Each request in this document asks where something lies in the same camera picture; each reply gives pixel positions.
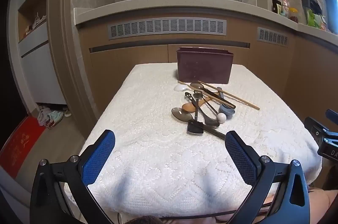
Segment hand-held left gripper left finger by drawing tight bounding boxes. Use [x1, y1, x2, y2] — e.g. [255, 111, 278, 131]
[30, 129, 116, 224]

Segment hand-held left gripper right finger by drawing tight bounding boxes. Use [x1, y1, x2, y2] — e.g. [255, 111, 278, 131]
[225, 130, 311, 224]

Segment small black spatula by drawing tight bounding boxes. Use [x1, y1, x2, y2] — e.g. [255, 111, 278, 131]
[185, 92, 204, 135]

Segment maroon plastic box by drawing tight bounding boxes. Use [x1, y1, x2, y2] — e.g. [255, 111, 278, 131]
[176, 47, 234, 84]

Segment slim metal spoon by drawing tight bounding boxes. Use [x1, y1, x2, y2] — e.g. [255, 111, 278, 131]
[194, 90, 220, 130]

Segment white lace tablecloth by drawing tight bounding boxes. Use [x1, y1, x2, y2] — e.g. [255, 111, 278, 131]
[63, 63, 323, 217]

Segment blue ceramic spoon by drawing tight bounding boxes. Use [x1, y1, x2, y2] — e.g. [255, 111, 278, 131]
[217, 87, 236, 119]

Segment person's leg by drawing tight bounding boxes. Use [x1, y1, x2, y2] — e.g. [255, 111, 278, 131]
[260, 186, 338, 224]

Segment wooden chopstick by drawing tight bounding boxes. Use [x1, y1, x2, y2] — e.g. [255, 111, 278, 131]
[177, 80, 221, 94]
[198, 80, 260, 110]

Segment pile of cloths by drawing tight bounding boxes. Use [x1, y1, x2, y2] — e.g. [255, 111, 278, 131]
[37, 104, 72, 130]

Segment large metal spoon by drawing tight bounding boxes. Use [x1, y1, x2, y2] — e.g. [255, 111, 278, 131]
[171, 107, 227, 140]

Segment wooden spoon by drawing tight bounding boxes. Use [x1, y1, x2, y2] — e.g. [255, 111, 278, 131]
[181, 98, 212, 113]

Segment red floor mat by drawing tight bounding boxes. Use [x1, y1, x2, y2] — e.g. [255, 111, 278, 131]
[0, 115, 46, 179]

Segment green plastic bag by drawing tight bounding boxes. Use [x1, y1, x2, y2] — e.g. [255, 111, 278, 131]
[306, 9, 328, 30]

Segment short grey vent grille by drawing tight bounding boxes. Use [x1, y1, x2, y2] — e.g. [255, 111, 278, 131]
[257, 27, 289, 48]

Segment wooden kitchen cabinet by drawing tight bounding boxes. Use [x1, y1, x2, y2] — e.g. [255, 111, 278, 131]
[76, 24, 338, 189]

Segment yellow-lidded jar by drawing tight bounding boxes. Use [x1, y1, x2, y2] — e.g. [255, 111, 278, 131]
[288, 7, 299, 24]

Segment dark utensil holder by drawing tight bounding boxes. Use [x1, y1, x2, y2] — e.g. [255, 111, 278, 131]
[301, 0, 323, 17]

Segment orange-capped drink bottle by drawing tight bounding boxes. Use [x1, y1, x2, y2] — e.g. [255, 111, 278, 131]
[281, 0, 290, 18]

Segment long grey vent grille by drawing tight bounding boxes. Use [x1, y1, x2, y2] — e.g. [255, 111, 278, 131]
[107, 18, 228, 41]

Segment white stone countertop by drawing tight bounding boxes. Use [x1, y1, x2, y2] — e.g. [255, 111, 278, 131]
[74, 0, 338, 42]

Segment black-handled metal spoon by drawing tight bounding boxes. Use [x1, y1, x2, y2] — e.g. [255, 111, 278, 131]
[190, 82, 236, 109]

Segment white wall cabinet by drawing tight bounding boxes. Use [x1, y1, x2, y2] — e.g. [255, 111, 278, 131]
[7, 0, 67, 106]

